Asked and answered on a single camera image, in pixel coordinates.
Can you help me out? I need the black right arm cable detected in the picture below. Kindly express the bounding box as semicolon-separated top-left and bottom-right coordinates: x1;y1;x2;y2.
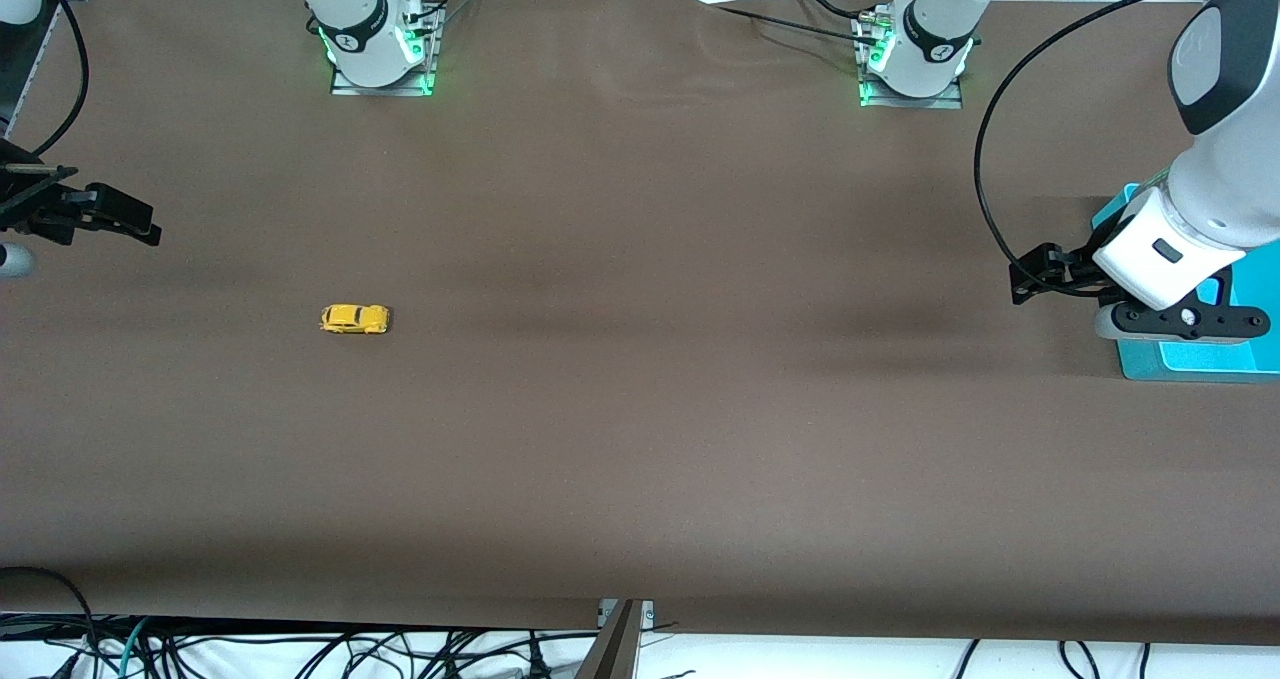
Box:
30;0;91;158

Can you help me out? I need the yellow toy beetle car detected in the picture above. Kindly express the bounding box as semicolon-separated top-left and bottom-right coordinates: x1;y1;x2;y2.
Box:
319;303;391;336

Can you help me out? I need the thick black floor cable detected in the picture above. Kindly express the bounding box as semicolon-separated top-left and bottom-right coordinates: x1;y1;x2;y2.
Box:
0;566;103;679

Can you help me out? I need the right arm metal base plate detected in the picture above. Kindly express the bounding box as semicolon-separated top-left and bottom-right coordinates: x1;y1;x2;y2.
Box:
330;4;442;98

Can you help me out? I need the long black table cable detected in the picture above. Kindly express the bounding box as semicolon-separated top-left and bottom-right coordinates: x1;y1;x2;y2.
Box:
690;0;869;42

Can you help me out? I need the teal floor cable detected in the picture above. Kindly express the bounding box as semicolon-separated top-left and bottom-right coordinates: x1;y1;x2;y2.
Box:
117;617;153;679

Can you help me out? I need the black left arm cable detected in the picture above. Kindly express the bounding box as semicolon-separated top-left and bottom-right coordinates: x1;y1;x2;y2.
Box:
974;0;1280;298

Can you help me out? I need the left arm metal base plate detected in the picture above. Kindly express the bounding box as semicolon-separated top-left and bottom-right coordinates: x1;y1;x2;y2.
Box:
857;11;967;111

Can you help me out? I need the teal storage box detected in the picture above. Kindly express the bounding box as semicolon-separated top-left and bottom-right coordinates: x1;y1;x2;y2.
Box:
1090;183;1280;382

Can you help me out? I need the dark metal beam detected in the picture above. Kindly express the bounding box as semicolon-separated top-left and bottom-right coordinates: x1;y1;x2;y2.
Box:
575;601;643;679

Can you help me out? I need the silver metal bracket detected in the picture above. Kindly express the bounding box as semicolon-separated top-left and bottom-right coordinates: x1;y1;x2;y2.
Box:
598;599;656;632

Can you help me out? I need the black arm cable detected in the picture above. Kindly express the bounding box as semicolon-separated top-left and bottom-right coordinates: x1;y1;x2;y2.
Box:
974;0;1280;298
30;0;91;158

